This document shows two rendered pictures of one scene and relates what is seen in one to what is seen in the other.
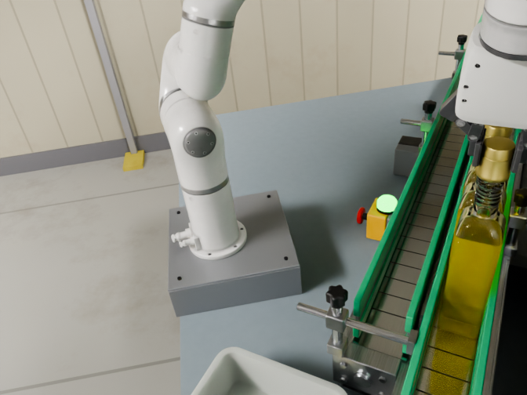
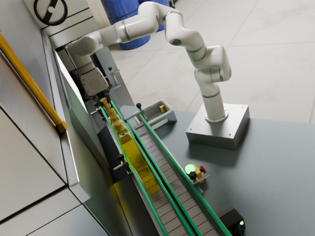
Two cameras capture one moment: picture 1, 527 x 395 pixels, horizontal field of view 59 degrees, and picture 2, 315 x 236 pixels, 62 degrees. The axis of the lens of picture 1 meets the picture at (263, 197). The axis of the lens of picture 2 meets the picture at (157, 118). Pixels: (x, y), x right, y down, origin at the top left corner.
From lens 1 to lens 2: 1.66 m
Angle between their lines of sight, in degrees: 98
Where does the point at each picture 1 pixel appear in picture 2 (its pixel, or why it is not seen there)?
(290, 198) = (247, 159)
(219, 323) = not seen: hidden behind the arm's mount
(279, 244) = (198, 129)
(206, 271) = (203, 110)
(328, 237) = (208, 161)
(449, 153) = (189, 204)
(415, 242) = (156, 153)
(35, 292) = not seen: outside the picture
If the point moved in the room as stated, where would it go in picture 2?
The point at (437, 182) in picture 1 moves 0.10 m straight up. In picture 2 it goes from (176, 181) to (169, 166)
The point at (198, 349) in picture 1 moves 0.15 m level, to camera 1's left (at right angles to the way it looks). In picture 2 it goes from (191, 115) to (202, 100)
